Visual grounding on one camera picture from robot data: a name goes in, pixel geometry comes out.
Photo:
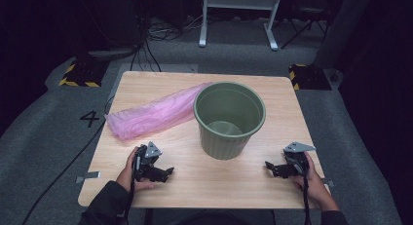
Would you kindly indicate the black yellow striped base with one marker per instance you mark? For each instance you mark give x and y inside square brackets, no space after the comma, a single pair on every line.
[310,77]
[82,74]

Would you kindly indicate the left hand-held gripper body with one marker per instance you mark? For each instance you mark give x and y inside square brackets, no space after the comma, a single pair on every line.
[146,166]

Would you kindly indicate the dark equipment rack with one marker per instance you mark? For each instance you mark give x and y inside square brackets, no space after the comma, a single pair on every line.
[113,20]

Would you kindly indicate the white metal desk frame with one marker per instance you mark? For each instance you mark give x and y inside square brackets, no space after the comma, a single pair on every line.
[238,1]

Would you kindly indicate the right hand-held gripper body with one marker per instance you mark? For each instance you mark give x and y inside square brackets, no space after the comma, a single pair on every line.
[297,161]

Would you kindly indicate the pink plastic bag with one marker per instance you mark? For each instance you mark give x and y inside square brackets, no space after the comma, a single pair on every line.
[152,113]

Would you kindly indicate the black tripod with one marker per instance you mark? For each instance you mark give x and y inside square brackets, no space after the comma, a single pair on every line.
[308,18]

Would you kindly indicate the grey tape strip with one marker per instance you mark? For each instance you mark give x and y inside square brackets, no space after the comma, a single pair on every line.
[330,183]
[88,176]

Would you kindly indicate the green plastic bin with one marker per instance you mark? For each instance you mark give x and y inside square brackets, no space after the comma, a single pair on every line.
[224,147]

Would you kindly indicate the person's right hand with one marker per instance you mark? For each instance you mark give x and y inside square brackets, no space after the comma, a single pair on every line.
[316,186]

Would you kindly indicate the person's left hand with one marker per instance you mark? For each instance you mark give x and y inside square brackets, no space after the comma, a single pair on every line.
[125,176]

